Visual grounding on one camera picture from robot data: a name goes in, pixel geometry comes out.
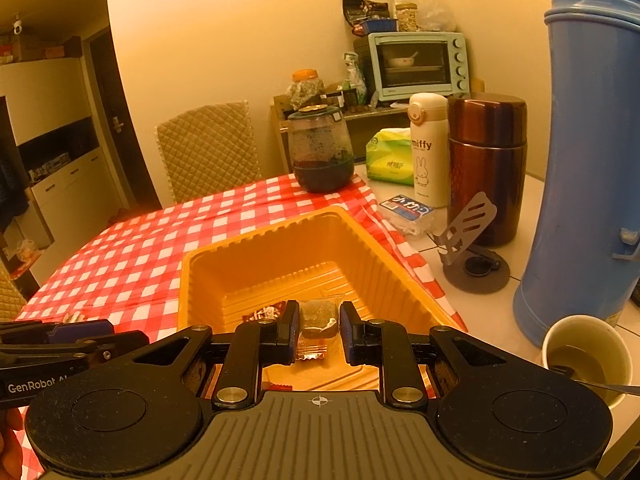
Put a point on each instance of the large blue thermos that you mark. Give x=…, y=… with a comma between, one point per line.
x=585, y=135

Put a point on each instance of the metal spoon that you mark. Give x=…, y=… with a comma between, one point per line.
x=615, y=387

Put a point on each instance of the light blue toaster oven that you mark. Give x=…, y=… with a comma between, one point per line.
x=450, y=67

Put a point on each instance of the dark door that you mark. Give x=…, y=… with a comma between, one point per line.
x=125, y=150

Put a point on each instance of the paper cup with liquid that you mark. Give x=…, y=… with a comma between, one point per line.
x=610, y=340

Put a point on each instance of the glass jar with dark contents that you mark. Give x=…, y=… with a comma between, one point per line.
x=320, y=155

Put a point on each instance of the white bowl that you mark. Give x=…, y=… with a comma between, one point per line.
x=402, y=61

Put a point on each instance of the white security camera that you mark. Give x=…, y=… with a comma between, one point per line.
x=18, y=26

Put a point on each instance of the clear plastic bag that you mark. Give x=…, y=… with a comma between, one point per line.
x=435, y=12

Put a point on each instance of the hanging dark clothing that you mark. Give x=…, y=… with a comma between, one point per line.
x=12, y=175

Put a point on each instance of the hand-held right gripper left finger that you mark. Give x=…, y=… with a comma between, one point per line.
x=292, y=332

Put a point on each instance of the white storage cabinet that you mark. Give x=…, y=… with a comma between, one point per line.
x=55, y=125

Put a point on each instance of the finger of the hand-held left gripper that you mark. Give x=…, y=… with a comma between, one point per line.
x=115, y=344
x=80, y=330

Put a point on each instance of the dark snack bags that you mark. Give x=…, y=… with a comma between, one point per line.
x=362, y=10

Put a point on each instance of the orange lid plastic jar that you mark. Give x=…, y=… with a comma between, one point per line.
x=306, y=87

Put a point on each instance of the jar of nuts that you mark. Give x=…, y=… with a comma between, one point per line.
x=406, y=17

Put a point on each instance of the white rabbit print bottle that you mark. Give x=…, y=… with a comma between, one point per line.
x=429, y=160

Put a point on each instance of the red checkered tablecloth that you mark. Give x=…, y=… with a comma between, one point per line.
x=125, y=260

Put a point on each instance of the orange plastic tray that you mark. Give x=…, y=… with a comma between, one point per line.
x=280, y=260

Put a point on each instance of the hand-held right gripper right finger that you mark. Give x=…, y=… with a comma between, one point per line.
x=347, y=334

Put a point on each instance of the blue white tissue packet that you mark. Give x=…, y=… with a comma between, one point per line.
x=405, y=210

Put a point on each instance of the beige quilted chair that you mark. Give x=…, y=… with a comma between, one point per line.
x=210, y=150
x=9, y=295

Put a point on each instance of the red-brown wrapped candy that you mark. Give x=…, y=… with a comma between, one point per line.
x=262, y=312

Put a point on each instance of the small crumpled plastic bag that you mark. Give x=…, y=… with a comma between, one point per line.
x=27, y=252

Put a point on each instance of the person's left hand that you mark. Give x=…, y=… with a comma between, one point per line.
x=10, y=440

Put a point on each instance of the brown metal food flask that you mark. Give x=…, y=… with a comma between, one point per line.
x=487, y=170

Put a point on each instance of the green tissue pack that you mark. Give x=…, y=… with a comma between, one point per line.
x=390, y=157

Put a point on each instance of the grey phone stand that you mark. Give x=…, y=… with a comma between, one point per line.
x=472, y=220

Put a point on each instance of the blue plastic box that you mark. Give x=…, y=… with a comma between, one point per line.
x=380, y=26

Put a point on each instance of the clear-wrapped dark cube snack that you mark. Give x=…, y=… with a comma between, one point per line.
x=316, y=317

